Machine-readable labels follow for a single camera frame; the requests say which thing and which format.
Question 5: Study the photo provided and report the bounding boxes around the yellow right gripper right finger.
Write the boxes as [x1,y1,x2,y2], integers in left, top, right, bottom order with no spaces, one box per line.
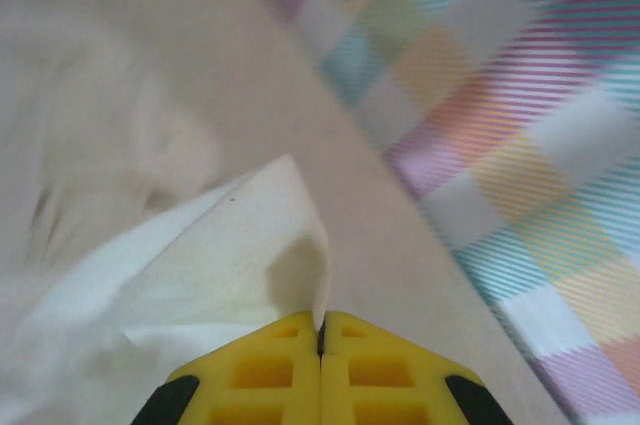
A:
[319,310,514,425]

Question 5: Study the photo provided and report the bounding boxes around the white t-shirt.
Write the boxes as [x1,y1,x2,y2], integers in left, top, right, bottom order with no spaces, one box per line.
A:
[0,0,335,425]

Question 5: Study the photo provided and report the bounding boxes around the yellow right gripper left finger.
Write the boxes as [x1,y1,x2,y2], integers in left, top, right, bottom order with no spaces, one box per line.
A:
[132,309,322,425]

